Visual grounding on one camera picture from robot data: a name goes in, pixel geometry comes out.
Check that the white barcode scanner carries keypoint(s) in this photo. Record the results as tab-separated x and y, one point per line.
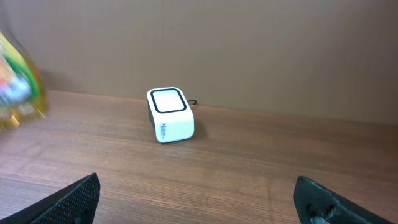
170	114

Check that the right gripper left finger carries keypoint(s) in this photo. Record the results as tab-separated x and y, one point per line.
74	204

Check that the yellow dish soap bottle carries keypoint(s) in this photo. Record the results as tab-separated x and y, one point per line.
23	93

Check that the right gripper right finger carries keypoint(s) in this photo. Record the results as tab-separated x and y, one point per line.
317	204

